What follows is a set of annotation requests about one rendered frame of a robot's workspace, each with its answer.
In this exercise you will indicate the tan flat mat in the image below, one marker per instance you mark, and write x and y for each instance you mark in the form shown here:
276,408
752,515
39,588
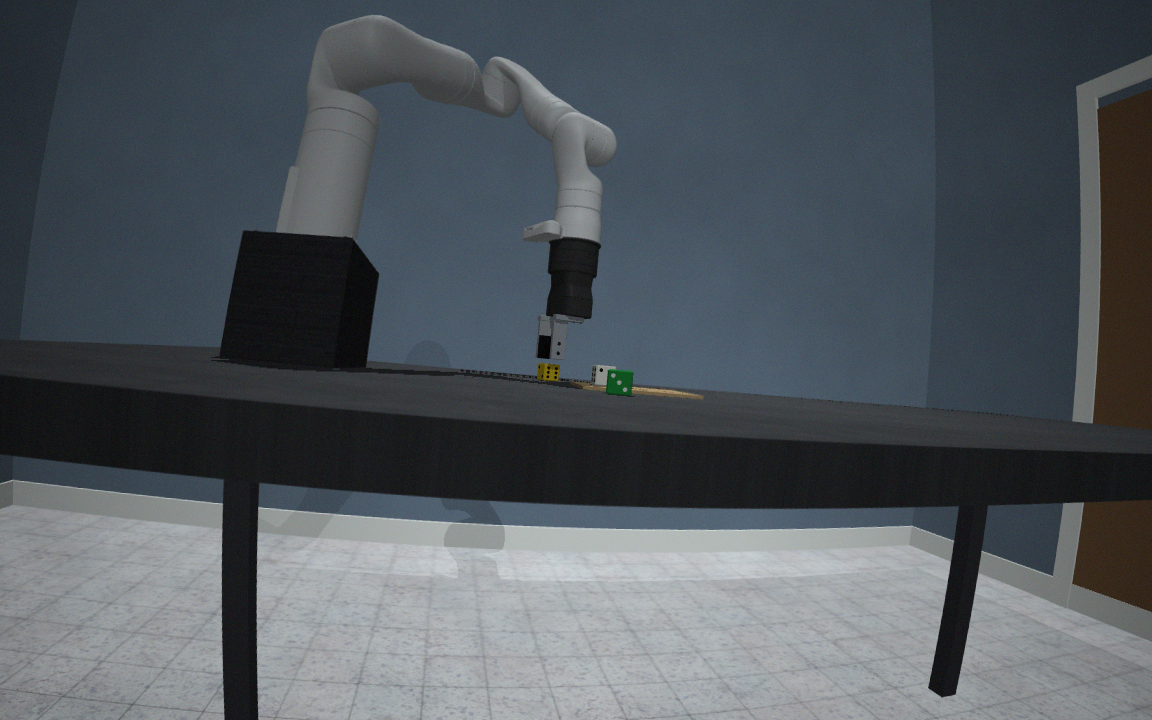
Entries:
638,390

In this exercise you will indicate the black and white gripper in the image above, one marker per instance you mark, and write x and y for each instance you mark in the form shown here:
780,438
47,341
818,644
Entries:
574,237

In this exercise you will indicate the green die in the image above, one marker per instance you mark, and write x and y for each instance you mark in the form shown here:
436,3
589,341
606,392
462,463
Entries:
619,382

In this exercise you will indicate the white die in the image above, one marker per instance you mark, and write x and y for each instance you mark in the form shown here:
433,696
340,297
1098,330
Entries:
599,374

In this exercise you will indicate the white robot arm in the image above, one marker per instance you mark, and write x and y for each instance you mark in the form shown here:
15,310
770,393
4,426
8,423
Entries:
325,190

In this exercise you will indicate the yellow die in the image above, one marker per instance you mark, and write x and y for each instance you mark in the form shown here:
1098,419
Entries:
548,372

